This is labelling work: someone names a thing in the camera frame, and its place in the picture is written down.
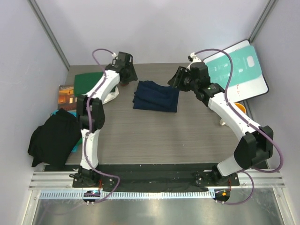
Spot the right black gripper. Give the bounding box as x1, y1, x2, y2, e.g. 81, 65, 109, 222
168, 67, 198, 92

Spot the navy blue t-shirt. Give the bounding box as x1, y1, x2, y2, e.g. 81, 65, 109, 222
133, 81, 179, 113

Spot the white mug orange inside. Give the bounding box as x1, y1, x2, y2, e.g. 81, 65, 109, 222
219, 102, 247, 127

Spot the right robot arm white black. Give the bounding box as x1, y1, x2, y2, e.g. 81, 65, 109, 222
168, 62, 274, 185

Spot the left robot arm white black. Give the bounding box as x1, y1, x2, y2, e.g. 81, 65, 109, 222
73, 51, 138, 188

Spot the white folded t-shirt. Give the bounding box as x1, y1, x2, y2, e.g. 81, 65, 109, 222
103, 87, 119, 104

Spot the green folded t-shirt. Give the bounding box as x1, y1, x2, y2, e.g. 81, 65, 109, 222
74, 72, 103, 97

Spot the brown cover book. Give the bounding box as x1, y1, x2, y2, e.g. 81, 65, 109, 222
58, 85, 77, 111

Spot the teal folding board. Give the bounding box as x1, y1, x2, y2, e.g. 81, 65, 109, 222
204, 45, 262, 88

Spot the teal t-shirt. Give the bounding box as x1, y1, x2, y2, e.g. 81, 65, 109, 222
51, 110, 83, 152

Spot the black crumpled t-shirt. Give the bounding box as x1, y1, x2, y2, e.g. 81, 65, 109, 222
28, 109, 82, 169

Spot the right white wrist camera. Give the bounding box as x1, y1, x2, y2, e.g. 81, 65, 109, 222
187, 52, 202, 71

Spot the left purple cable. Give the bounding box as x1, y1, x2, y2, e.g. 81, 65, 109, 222
82, 48, 121, 204

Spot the purple cable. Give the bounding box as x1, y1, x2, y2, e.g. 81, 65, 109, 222
82, 48, 121, 204
192, 48, 285, 205

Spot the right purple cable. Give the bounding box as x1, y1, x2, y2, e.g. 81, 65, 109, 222
192, 48, 285, 205

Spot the white whiteboard black frame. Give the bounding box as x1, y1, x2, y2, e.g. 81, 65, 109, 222
203, 40, 269, 102

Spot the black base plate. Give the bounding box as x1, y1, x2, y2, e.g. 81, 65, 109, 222
70, 163, 240, 193

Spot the left aluminium frame post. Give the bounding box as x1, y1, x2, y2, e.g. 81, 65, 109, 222
27, 0, 70, 71

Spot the aluminium frame post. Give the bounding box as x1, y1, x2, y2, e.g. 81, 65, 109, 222
248, 0, 278, 43
27, 0, 70, 71

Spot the white slotted cable duct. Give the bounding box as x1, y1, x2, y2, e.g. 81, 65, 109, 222
39, 189, 215, 200

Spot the right aluminium frame post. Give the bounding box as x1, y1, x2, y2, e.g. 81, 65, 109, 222
248, 0, 278, 43

